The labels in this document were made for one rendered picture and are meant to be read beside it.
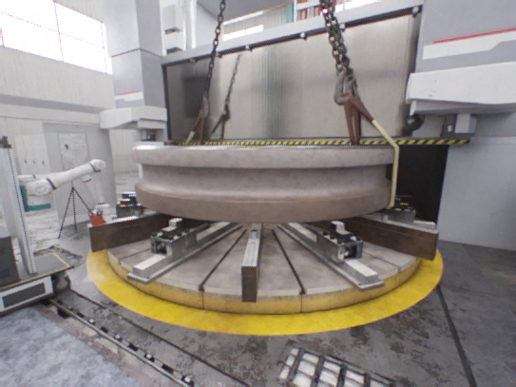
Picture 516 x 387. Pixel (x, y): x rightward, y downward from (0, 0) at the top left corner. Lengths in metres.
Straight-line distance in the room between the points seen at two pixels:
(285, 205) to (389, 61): 3.70
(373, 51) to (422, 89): 2.30
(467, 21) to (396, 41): 1.69
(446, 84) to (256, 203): 2.52
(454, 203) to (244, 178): 4.06
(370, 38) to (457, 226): 3.88
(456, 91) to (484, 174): 2.40
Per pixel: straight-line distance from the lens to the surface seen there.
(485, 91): 3.63
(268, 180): 2.91
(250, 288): 2.38
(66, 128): 6.96
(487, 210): 5.79
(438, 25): 4.19
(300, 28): 6.03
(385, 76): 5.53
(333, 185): 3.23
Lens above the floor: 1.76
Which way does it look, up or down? 11 degrees down
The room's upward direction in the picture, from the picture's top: straight up
